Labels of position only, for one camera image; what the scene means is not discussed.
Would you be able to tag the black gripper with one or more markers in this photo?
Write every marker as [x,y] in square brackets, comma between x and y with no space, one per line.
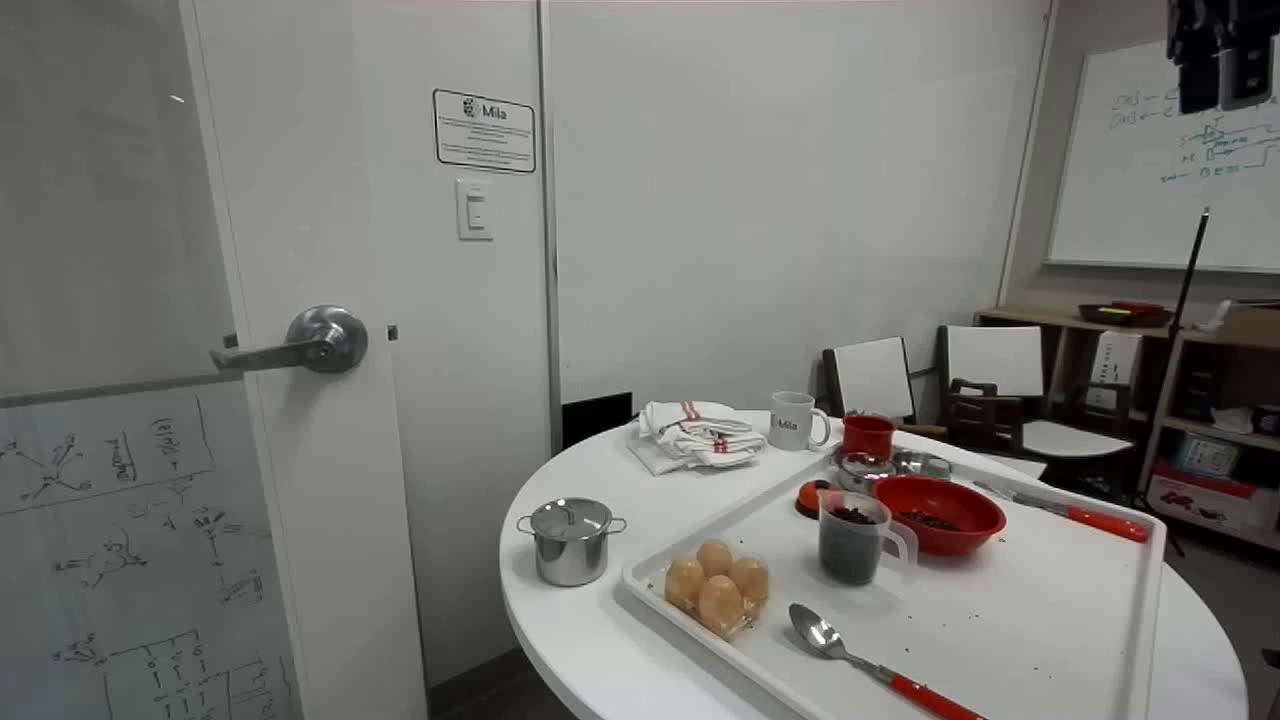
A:
[1223,26]

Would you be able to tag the dark grey cup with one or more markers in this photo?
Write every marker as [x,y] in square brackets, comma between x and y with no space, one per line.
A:
[851,541]

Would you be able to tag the small steel bowl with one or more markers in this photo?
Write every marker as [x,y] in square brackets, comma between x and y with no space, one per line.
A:
[923,464]

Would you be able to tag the red bowl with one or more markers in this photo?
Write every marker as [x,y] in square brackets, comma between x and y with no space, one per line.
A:
[941,515]

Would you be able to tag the black pole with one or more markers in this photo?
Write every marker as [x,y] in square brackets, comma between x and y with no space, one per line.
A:
[1187,313]

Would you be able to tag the wooden shelf unit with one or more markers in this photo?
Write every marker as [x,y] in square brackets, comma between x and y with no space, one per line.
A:
[1224,427]

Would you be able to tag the white-backed chair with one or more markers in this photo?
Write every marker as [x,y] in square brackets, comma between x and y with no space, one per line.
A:
[873,378]
[994,362]

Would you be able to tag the red mug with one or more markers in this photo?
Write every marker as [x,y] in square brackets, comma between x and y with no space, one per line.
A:
[871,436]

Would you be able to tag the round steel strainer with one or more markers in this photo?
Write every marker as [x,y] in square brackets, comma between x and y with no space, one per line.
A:
[855,471]

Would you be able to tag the white mug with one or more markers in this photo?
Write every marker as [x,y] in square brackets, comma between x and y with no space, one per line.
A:
[795,420]

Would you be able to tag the white plastic tray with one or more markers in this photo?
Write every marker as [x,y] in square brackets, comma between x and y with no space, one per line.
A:
[1013,627]

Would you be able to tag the small orange-red tomato toy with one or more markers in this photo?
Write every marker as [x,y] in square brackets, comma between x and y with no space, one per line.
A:
[810,498]

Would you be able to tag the white cloth with red stripes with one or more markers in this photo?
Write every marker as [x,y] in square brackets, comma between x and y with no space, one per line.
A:
[694,436]

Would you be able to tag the round tan bread roll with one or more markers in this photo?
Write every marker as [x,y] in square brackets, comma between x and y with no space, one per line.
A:
[720,604]
[749,580]
[712,556]
[686,580]

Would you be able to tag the clear container of rolls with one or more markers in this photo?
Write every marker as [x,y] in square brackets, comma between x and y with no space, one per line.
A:
[674,603]

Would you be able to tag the small steel pot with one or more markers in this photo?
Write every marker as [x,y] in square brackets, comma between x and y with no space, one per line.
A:
[569,545]

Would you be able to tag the white door with glass panel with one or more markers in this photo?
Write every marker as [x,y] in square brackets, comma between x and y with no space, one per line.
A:
[321,532]

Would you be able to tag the wall whiteboard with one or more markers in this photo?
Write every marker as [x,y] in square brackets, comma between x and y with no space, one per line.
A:
[1134,203]

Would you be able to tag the black box by wall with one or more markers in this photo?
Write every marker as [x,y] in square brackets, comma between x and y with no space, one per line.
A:
[598,419]

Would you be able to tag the white wall sign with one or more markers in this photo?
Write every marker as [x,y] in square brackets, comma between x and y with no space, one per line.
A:
[486,128]

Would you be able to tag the white light switch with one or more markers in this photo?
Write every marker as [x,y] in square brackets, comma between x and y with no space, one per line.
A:
[475,215]

